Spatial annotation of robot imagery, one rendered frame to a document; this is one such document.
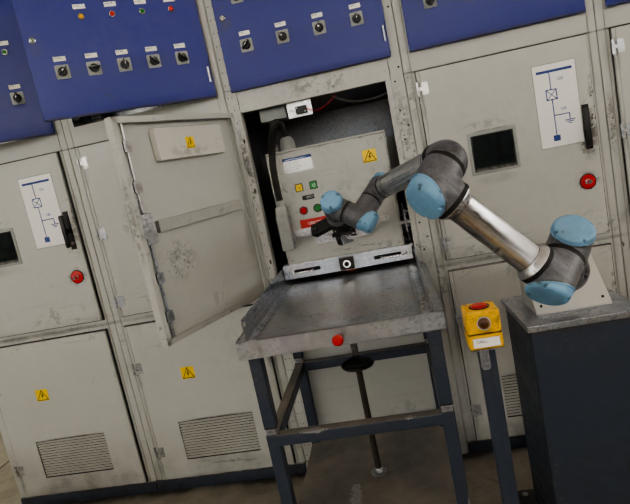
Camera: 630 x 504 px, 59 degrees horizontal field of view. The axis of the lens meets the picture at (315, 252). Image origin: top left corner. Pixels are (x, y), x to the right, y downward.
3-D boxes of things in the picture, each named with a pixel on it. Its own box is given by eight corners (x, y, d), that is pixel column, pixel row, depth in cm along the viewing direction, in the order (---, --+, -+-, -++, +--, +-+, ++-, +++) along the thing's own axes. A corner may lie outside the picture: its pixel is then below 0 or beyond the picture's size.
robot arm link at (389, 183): (461, 116, 150) (366, 170, 193) (443, 144, 146) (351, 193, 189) (489, 145, 153) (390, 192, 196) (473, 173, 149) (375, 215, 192)
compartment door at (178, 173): (154, 346, 184) (95, 121, 172) (261, 290, 237) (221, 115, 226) (169, 346, 180) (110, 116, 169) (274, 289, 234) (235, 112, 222)
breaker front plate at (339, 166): (404, 248, 227) (383, 131, 219) (289, 269, 234) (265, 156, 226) (404, 248, 228) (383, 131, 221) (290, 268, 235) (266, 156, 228)
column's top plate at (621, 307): (598, 287, 186) (598, 281, 186) (645, 315, 155) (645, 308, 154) (501, 303, 190) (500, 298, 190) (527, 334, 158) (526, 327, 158)
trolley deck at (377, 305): (447, 329, 158) (444, 308, 157) (239, 361, 167) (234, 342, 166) (427, 276, 224) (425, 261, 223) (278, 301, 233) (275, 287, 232)
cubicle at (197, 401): (306, 480, 241) (183, -70, 206) (155, 498, 251) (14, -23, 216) (332, 363, 373) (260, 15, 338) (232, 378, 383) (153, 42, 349)
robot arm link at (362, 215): (385, 200, 182) (355, 188, 185) (368, 226, 177) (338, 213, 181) (384, 214, 189) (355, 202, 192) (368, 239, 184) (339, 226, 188)
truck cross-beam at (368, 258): (413, 258, 227) (411, 244, 226) (285, 280, 235) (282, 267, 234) (412, 256, 232) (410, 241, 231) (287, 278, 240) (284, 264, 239)
